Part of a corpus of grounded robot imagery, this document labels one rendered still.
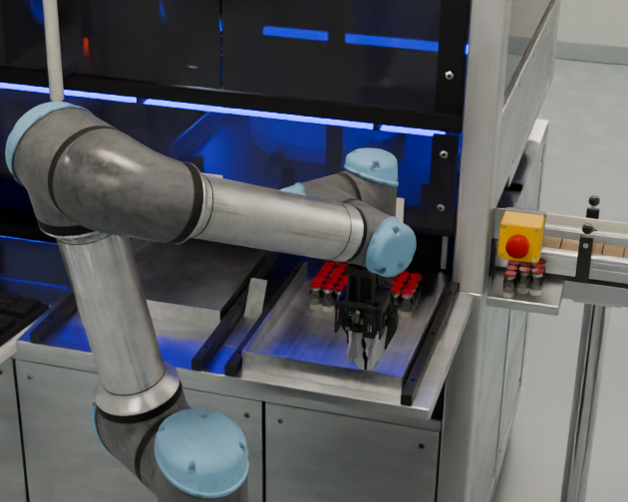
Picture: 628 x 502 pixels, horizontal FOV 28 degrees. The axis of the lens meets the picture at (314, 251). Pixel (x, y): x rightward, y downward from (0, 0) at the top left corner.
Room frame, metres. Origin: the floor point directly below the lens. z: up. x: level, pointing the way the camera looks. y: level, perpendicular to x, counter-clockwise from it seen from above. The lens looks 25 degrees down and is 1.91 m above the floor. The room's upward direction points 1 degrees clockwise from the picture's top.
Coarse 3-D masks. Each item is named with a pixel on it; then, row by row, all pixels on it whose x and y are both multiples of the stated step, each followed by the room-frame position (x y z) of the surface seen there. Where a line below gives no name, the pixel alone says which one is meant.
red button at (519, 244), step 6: (510, 240) 1.95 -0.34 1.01; (516, 240) 1.94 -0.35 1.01; (522, 240) 1.95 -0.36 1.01; (510, 246) 1.95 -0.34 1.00; (516, 246) 1.94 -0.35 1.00; (522, 246) 1.94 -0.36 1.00; (528, 246) 1.95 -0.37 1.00; (510, 252) 1.94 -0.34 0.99; (516, 252) 1.94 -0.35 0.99; (522, 252) 1.94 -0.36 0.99; (516, 258) 1.94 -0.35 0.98
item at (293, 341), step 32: (288, 288) 1.94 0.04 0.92; (288, 320) 1.88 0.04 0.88; (320, 320) 1.89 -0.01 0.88; (416, 320) 1.89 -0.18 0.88; (256, 352) 1.72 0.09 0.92; (288, 352) 1.78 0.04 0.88; (320, 352) 1.78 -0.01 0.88; (416, 352) 1.74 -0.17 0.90; (352, 384) 1.67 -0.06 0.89; (384, 384) 1.65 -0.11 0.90
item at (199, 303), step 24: (144, 240) 2.18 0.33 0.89; (192, 240) 2.20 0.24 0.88; (144, 264) 2.09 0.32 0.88; (168, 264) 2.10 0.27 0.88; (192, 264) 2.10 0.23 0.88; (216, 264) 2.10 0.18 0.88; (240, 264) 2.10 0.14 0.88; (144, 288) 2.00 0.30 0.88; (168, 288) 2.00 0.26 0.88; (192, 288) 2.00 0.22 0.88; (216, 288) 2.00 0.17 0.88; (240, 288) 1.95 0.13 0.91; (168, 312) 1.88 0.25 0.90; (192, 312) 1.87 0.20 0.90; (216, 312) 1.85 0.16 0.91
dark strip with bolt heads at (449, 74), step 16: (448, 0) 2.02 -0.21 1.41; (464, 0) 2.01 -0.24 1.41; (448, 16) 2.02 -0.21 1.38; (464, 16) 2.01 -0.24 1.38; (448, 32) 2.02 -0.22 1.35; (464, 32) 2.01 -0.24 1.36; (448, 48) 2.02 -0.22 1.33; (464, 48) 2.01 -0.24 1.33; (448, 64) 2.02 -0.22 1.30; (448, 80) 2.02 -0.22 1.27; (448, 96) 2.02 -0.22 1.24; (448, 112) 2.02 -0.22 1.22
